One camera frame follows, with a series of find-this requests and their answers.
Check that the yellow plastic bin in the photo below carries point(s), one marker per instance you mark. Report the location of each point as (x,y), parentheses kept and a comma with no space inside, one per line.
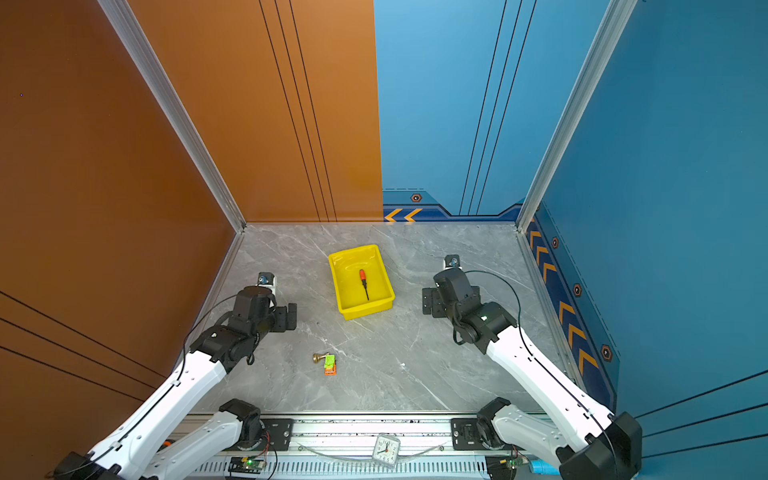
(350,296)

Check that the white small clock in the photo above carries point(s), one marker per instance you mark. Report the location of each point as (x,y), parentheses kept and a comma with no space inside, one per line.
(386,450)

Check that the small right circuit board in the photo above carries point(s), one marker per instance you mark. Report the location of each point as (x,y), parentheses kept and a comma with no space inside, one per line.
(514,463)

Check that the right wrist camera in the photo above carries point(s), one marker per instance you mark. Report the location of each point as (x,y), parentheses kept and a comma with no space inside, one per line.
(452,261)

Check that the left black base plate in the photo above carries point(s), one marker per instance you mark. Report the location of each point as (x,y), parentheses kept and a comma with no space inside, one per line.
(276,434)

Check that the orange green small block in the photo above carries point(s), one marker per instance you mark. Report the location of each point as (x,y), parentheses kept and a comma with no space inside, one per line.
(329,365)

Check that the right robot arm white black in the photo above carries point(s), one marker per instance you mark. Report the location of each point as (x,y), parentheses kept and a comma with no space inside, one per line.
(540,378)

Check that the red black screwdriver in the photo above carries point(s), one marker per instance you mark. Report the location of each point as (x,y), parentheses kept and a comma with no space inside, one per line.
(364,283)

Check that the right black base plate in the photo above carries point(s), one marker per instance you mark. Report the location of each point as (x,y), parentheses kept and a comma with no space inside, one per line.
(472,433)

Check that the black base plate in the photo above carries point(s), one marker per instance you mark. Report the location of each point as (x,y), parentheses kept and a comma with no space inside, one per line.
(276,434)
(472,433)

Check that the small brass fitting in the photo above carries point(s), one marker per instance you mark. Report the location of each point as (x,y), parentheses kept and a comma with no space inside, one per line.
(318,358)

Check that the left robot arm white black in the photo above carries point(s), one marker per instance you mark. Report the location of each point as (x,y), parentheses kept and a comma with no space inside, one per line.
(168,396)

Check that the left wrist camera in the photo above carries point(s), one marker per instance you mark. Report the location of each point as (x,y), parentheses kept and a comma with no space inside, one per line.
(266,279)

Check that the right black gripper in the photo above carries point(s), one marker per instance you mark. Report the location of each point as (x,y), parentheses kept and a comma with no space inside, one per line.
(437,310)

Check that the green circuit board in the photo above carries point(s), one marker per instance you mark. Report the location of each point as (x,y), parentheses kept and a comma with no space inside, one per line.
(248,465)

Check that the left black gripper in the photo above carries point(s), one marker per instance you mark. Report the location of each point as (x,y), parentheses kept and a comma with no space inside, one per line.
(283,323)

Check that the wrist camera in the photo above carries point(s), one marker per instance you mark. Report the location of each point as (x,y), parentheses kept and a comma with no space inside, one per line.
(266,279)
(452,261)

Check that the cyan plastic pipe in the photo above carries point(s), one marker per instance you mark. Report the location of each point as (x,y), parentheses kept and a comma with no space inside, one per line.
(540,467)

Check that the aluminium rail frame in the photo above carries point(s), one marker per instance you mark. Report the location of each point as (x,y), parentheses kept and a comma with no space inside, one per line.
(363,430)

